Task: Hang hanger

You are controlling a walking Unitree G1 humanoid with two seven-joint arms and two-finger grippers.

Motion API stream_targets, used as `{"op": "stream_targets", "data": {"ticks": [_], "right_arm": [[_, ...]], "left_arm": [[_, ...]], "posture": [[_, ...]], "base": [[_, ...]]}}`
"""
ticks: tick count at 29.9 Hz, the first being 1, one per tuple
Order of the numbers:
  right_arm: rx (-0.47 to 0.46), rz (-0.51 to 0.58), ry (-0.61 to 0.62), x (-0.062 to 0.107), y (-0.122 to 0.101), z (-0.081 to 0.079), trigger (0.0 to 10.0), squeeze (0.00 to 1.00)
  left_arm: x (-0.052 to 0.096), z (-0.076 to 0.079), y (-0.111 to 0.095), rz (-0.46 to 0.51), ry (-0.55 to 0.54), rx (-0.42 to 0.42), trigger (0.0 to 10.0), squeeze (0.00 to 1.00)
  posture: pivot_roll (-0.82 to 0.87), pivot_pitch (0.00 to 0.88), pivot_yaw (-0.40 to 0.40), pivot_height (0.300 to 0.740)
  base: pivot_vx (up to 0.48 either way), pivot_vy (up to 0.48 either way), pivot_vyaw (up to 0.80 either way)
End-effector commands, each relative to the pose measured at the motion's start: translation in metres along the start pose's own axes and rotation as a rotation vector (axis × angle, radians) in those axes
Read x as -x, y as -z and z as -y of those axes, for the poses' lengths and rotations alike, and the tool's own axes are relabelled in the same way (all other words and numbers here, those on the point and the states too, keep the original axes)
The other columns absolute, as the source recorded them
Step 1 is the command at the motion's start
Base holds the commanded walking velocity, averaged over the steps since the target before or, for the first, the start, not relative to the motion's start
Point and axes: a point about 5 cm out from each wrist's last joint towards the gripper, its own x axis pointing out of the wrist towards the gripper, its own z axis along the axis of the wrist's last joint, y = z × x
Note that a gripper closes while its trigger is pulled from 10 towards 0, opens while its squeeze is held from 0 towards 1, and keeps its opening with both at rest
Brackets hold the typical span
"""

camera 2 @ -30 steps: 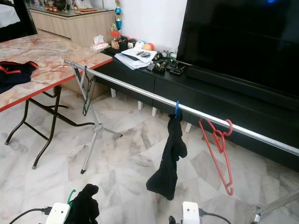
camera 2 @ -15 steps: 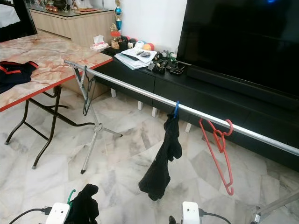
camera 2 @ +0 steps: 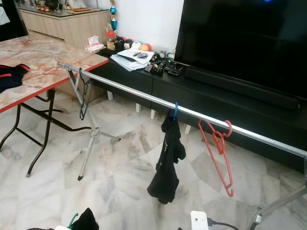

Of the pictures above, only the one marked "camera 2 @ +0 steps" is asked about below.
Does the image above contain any black shirt with green logo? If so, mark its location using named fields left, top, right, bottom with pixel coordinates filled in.
left=147, top=109, right=187, bottom=205

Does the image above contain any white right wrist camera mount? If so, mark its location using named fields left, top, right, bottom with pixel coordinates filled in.
left=190, top=211, right=209, bottom=230

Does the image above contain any low black TV cabinet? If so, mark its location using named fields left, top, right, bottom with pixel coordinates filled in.
left=94, top=47, right=307, bottom=173

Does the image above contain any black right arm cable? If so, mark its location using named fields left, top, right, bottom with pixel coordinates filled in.
left=206, top=218, right=240, bottom=230

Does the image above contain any light wooden sideboard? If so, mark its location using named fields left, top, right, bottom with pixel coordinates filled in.
left=19, top=6, right=111, bottom=47

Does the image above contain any silver metal clothes rack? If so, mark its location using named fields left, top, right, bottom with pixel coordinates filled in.
left=57, top=61, right=307, bottom=230

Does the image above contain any pink tissue pack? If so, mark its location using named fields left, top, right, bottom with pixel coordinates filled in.
left=85, top=35, right=105, bottom=52

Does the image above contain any green plastic hanger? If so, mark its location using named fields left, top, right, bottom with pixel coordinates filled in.
left=68, top=213, right=79, bottom=228

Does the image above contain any black soundbar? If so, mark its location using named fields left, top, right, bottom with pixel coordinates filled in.
left=185, top=66, right=300, bottom=111

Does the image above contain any jar with red lid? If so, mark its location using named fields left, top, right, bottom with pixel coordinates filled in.
left=106, top=30, right=118, bottom=50

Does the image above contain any blue and gold trophy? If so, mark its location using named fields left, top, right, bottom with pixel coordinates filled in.
left=108, top=0, right=119, bottom=33

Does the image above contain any gloved left gripper finger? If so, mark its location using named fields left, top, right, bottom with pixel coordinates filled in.
left=72, top=207, right=100, bottom=230

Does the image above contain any black wire hanger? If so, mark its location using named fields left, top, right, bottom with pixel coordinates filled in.
left=78, top=67, right=92, bottom=120

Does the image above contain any red plastic hanger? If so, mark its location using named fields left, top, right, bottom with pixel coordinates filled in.
left=198, top=119, right=235, bottom=197

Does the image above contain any large black television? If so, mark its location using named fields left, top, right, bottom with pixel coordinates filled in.
left=174, top=0, right=307, bottom=99

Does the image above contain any stack of white papers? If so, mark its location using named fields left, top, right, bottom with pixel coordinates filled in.
left=110, top=48, right=155, bottom=72

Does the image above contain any navy shirt with red trim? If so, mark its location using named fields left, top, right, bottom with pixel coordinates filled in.
left=0, top=63, right=31, bottom=94

